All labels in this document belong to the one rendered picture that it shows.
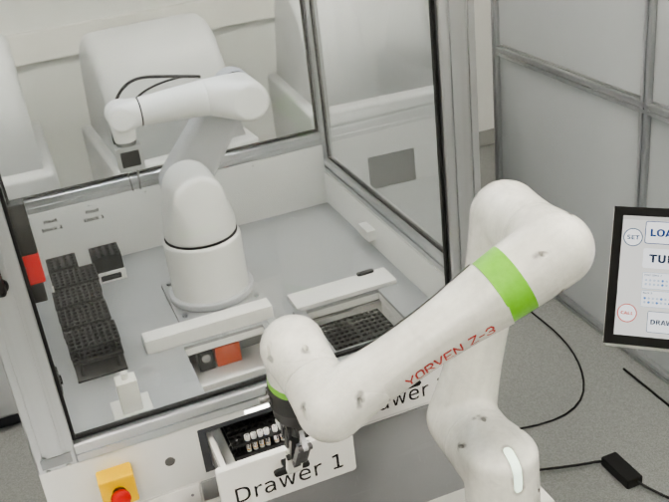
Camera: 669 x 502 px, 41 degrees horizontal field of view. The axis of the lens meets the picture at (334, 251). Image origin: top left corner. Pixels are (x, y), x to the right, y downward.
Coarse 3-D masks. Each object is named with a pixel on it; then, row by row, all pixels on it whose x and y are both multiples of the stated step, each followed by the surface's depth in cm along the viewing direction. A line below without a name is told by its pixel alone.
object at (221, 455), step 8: (208, 432) 194; (216, 432) 203; (208, 440) 192; (216, 440) 200; (224, 440) 200; (216, 448) 189; (224, 448) 198; (216, 456) 186; (224, 456) 195; (232, 456) 195; (216, 464) 187; (224, 464) 184
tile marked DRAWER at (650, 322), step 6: (648, 312) 194; (654, 312) 194; (660, 312) 194; (666, 312) 193; (648, 318) 194; (654, 318) 194; (660, 318) 193; (666, 318) 193; (648, 324) 194; (654, 324) 194; (660, 324) 193; (666, 324) 193; (648, 330) 194; (654, 330) 193; (660, 330) 193; (666, 330) 192
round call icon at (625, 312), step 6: (618, 306) 197; (624, 306) 196; (630, 306) 196; (636, 306) 196; (618, 312) 197; (624, 312) 196; (630, 312) 196; (636, 312) 195; (618, 318) 196; (624, 318) 196; (630, 318) 195; (636, 318) 195
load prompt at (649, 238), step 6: (648, 222) 199; (654, 222) 198; (660, 222) 198; (666, 222) 197; (648, 228) 198; (654, 228) 198; (660, 228) 197; (666, 228) 197; (648, 234) 198; (654, 234) 198; (660, 234) 197; (666, 234) 197; (648, 240) 198; (654, 240) 197; (660, 240) 197; (666, 240) 196
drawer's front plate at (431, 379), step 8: (440, 368) 205; (432, 376) 205; (424, 384) 205; (432, 384) 206; (408, 392) 204; (424, 392) 206; (432, 392) 207; (392, 400) 204; (400, 400) 204; (408, 400) 205; (416, 400) 206; (424, 400) 207; (392, 408) 204; (400, 408) 205; (376, 416) 204
